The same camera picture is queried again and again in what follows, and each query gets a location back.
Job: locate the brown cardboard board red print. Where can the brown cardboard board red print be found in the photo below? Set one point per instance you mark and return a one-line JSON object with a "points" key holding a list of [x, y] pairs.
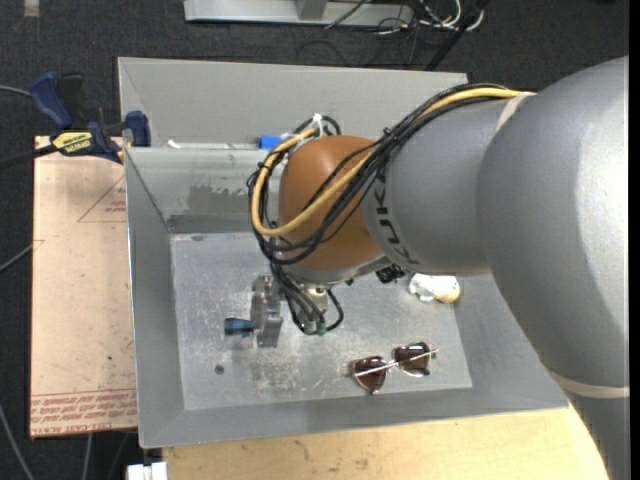
{"points": [[80, 288]]}

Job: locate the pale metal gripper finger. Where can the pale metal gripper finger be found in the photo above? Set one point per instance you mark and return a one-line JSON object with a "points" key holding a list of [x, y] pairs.
{"points": [[263, 298], [270, 332]]}

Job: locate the heart-shaped brown sunglasses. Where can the heart-shaped brown sunglasses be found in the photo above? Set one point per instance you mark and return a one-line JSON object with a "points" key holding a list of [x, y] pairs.
{"points": [[395, 365]]}

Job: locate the grey metal bin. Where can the grey metal bin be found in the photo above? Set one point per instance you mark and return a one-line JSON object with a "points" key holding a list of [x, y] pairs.
{"points": [[210, 278]]}

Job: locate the small bright blue block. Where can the small bright blue block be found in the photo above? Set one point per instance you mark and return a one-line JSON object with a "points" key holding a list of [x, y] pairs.
{"points": [[267, 142]]}

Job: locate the white and cream lump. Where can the white and cream lump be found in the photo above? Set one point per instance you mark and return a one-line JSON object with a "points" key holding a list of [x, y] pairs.
{"points": [[434, 288]]}

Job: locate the dark blue small cylinder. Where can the dark blue small cylinder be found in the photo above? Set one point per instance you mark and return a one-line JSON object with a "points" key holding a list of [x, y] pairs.
{"points": [[237, 326]]}

